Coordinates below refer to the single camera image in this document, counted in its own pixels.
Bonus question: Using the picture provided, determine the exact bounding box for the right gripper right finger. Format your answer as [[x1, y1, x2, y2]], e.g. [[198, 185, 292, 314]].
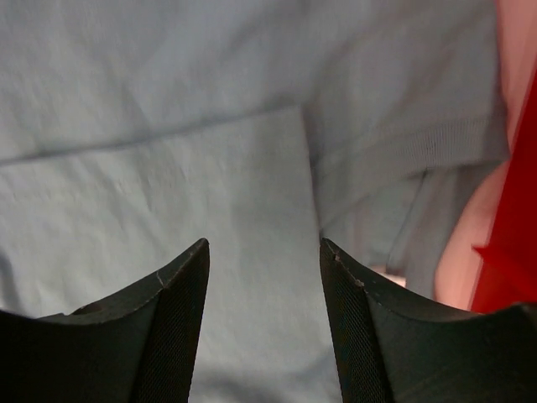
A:
[[320, 239, 536, 403]]

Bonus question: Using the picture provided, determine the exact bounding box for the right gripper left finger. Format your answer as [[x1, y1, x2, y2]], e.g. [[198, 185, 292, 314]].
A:
[[1, 239, 210, 402]]

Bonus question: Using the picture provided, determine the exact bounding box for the blue-grey t-shirt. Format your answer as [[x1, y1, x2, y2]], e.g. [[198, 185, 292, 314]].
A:
[[1, 1, 507, 402]]

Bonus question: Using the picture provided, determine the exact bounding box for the red plastic bin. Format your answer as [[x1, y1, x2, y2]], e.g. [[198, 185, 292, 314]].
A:
[[471, 81, 536, 313]]

